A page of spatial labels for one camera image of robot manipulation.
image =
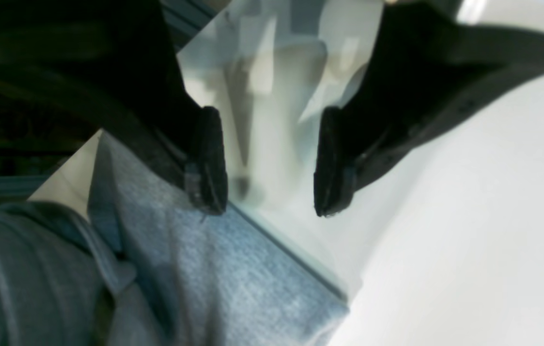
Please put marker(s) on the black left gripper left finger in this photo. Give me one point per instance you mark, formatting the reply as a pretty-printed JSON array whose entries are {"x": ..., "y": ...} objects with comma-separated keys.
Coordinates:
[{"x": 112, "y": 63}]

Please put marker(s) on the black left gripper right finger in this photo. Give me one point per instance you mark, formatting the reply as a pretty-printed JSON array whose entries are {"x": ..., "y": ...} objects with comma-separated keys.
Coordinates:
[{"x": 434, "y": 65}]

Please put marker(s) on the grey T-shirt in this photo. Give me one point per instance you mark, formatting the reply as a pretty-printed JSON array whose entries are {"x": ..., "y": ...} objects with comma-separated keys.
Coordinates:
[{"x": 145, "y": 268}]

